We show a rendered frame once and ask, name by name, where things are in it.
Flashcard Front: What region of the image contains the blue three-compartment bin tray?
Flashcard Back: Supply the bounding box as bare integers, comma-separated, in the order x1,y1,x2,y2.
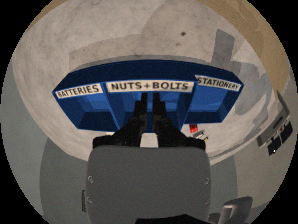
52,59,244,133

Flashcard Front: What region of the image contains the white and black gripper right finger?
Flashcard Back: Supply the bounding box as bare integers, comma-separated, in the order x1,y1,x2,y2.
152,92,206,150

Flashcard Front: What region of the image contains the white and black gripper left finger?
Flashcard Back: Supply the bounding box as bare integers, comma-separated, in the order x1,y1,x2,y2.
92,92,148,148

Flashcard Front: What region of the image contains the red die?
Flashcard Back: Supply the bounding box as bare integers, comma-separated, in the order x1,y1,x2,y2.
189,124,198,133

